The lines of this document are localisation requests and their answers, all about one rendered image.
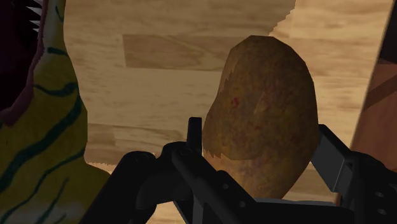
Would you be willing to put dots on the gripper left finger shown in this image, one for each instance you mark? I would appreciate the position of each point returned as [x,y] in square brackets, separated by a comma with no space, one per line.
[161,183]

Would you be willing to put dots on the brown potato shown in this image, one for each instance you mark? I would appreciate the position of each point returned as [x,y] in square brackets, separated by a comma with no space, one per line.
[260,118]

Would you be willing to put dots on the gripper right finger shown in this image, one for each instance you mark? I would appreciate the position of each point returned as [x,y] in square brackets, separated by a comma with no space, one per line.
[353,173]

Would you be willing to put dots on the yellow green striped dinosaur toy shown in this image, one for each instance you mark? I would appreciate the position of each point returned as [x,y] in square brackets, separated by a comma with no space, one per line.
[40,139]

